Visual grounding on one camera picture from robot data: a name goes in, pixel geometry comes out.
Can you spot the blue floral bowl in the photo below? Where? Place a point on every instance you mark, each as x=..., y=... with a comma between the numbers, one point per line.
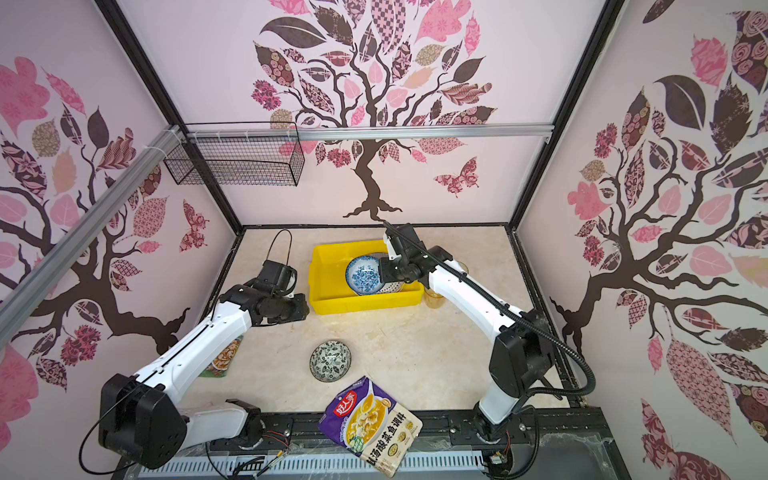
x=362, y=275

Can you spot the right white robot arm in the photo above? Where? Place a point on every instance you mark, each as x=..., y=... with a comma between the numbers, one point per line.
x=520, y=356

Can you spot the white vent grille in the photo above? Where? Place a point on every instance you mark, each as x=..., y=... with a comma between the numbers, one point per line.
x=310, y=465

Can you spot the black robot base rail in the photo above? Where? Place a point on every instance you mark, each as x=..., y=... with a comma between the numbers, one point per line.
x=553, y=443

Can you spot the yellow translucent cup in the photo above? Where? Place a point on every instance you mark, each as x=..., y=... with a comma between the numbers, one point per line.
x=433, y=300

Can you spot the yellow dotted plate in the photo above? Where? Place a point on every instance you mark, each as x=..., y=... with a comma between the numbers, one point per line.
x=390, y=287

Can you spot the yellow plastic bin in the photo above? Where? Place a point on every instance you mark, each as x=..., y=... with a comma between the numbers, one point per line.
x=329, y=291

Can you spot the aluminium rail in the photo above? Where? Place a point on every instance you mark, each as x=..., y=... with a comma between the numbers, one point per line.
x=19, y=305
x=372, y=132

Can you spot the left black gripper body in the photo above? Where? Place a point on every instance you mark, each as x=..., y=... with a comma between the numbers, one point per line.
x=288, y=309

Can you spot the green patterned bowl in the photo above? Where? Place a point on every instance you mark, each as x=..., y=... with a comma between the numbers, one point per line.
x=330, y=361

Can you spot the purple seasoning packet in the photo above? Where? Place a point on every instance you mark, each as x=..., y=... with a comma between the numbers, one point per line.
x=370, y=424

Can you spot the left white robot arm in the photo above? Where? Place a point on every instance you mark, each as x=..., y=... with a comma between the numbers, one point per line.
x=140, y=415

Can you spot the black wire basket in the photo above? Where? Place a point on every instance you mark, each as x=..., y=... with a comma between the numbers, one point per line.
x=260, y=153

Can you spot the aluminium rail back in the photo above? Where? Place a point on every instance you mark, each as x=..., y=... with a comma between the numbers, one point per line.
x=372, y=132

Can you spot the aluminium rail left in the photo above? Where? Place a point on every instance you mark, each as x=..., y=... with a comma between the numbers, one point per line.
x=19, y=305

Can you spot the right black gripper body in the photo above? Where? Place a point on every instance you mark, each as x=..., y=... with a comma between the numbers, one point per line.
x=394, y=270

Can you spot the green food packet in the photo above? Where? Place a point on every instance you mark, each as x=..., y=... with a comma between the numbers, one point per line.
x=219, y=366

